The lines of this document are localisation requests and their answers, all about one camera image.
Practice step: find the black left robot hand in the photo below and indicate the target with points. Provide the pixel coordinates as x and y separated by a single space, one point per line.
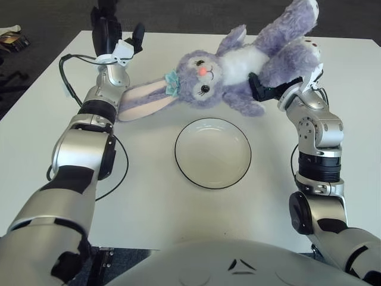
104 32

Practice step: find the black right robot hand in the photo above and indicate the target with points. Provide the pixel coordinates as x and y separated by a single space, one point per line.
265 92

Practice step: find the purple plush bunny doll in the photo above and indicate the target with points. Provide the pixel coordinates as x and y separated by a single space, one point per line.
202 80

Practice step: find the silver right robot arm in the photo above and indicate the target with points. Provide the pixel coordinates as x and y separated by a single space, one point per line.
318 131

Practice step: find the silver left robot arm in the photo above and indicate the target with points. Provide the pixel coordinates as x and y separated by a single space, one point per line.
83 149

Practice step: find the white plate black rim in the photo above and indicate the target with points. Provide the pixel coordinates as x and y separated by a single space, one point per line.
213 155

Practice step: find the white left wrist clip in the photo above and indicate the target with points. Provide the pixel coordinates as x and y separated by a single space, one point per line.
122 50

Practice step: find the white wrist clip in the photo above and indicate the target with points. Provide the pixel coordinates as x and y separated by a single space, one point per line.
122 50
314 76

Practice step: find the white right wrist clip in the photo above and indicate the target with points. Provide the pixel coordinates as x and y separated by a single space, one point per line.
314 76

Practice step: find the dark box on floor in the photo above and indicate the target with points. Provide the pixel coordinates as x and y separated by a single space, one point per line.
15 43

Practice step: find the white object on floor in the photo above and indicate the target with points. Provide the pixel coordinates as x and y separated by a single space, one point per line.
12 29

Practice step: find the black chair base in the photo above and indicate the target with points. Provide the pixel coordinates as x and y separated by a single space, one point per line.
13 77

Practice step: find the grey robot torso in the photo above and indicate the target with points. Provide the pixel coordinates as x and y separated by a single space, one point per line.
226 262

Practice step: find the black metal table bracket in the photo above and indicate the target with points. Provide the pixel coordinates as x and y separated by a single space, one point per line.
104 259

